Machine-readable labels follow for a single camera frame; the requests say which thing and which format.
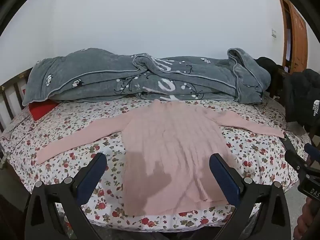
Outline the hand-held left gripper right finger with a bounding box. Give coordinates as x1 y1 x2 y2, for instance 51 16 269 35
209 153 292 240

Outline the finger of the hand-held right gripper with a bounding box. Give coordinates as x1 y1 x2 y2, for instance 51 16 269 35
304 142 320 167
283 132 310 173

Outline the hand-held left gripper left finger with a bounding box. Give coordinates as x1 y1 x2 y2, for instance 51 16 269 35
24 152 108 240

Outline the pink knit sweater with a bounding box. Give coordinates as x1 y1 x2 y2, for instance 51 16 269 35
36 99 285 217

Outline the person's right hand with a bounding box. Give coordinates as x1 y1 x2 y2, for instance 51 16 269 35
292 197 320 240

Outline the floral bed sheet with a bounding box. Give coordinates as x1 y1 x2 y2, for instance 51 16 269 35
0 96 312 233

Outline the red pillow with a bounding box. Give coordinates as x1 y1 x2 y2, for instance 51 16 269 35
28 99 60 122

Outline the dark cloth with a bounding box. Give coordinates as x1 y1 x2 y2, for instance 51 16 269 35
255 56 278 92

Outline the grey printed blanket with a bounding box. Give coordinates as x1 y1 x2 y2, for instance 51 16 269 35
22 47 272 107

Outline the wooden bed headboard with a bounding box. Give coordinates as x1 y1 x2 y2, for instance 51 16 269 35
0 67 33 133

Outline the wooden door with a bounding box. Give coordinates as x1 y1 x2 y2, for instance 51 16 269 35
277 0 308 75

